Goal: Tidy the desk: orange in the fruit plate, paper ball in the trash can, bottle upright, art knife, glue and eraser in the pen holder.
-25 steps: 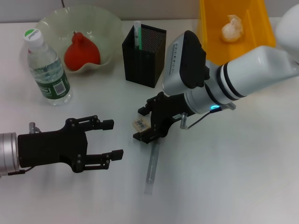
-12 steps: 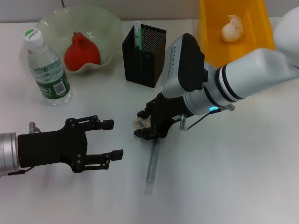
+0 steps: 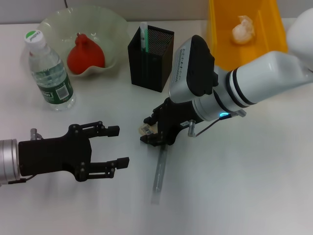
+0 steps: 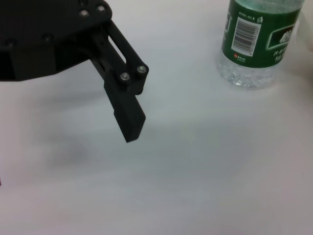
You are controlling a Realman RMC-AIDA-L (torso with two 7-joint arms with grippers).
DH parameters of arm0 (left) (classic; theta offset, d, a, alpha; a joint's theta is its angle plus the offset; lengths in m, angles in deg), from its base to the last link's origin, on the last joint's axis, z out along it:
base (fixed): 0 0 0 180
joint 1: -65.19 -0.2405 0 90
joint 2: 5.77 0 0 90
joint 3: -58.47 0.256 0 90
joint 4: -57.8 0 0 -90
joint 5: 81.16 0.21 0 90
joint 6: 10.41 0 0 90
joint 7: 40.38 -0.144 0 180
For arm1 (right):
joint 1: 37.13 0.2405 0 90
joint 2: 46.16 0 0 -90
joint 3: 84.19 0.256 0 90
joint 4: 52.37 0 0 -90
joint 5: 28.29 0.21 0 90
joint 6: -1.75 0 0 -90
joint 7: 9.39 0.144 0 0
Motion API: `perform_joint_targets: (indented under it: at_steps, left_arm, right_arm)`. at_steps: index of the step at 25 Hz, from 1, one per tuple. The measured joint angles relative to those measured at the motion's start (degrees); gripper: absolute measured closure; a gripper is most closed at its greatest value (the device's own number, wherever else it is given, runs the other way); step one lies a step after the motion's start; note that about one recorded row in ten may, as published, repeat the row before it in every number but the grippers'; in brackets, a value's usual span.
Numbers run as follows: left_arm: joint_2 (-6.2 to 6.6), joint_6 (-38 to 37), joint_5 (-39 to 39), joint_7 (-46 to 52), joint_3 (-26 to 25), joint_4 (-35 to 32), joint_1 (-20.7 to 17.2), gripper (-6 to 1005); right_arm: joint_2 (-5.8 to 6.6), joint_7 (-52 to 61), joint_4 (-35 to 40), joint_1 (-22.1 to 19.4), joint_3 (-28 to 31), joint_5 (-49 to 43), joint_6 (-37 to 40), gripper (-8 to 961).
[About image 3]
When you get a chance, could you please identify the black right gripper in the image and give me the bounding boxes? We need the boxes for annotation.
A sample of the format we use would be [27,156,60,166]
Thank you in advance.
[139,97,204,147]

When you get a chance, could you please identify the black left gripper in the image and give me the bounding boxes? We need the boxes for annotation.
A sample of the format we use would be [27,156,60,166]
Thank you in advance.
[18,120,130,183]

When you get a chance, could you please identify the beige eraser with barcode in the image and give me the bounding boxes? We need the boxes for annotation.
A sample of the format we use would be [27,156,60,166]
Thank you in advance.
[138,123,159,137]

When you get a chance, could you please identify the grey pen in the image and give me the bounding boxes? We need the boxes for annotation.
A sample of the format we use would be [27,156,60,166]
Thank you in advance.
[151,144,168,205]

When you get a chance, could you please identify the clear green-label water bottle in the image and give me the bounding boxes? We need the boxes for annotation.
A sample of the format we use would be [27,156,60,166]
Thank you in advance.
[23,29,76,111]

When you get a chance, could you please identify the green utility knife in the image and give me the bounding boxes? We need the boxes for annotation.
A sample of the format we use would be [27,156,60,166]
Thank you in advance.
[139,22,150,53]

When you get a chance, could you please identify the white paper ball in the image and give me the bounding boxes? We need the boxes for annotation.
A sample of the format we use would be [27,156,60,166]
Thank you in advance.
[231,15,257,46]

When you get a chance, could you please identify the black mesh pen holder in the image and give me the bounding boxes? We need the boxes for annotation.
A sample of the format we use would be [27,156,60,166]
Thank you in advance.
[127,23,175,93]

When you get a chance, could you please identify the pale green glass fruit plate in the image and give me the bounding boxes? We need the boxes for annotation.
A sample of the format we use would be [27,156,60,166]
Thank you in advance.
[38,6,130,79]

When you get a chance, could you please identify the yellow plastic bin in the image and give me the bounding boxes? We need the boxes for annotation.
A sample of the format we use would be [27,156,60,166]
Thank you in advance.
[206,0,289,72]

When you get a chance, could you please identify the right gripper connector cable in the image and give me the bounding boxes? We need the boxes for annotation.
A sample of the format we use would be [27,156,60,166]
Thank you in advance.
[187,109,247,138]

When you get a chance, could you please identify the gripper connector cable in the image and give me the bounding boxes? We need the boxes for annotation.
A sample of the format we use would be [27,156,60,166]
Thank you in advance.
[7,128,43,185]
[187,109,247,138]

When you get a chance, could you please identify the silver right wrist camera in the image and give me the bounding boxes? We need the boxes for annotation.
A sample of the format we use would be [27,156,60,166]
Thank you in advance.
[169,35,220,103]

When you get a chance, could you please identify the left gripper connector cable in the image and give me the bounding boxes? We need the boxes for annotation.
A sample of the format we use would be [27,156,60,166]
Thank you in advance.
[7,128,43,185]

